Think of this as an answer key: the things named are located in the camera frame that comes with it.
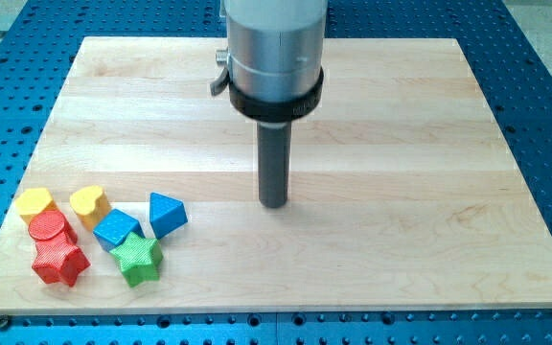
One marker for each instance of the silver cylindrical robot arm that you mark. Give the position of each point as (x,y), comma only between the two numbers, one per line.
(272,64)

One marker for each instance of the yellow heart block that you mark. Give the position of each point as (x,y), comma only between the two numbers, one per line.
(91,206)

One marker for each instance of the yellow hexagon block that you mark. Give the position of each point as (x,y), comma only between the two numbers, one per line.
(32,202)

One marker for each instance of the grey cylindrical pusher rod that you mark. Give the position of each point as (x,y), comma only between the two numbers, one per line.
(273,163)

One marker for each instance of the blue triangle block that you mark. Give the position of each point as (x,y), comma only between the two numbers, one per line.
(166,214)

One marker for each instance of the light wooden board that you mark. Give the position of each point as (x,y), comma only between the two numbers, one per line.
(403,193)

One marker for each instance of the green star block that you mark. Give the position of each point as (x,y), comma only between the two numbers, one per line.
(138,259)

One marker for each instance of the blue cube block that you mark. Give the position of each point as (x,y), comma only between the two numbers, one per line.
(114,228)

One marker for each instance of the red cylinder block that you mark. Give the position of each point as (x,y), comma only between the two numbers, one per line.
(48,224)

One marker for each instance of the red star block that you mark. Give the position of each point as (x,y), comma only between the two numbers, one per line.
(59,261)

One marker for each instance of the blue perforated metal plate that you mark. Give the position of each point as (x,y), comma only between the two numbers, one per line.
(38,50)

